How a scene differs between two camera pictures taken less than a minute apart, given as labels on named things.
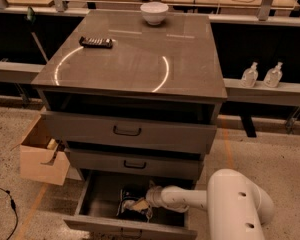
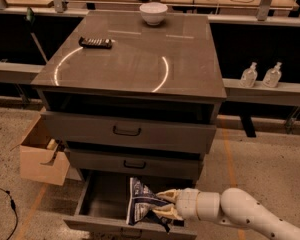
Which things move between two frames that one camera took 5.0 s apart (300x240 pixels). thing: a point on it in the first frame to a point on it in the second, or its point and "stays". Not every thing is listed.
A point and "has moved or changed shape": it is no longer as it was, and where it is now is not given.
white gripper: (155, 196) to (186, 203)
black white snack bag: (128, 196) has moved or changed shape
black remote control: (90, 42) stays
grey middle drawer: (183, 163) stays
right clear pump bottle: (273, 77) stays
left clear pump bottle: (250, 76) stays
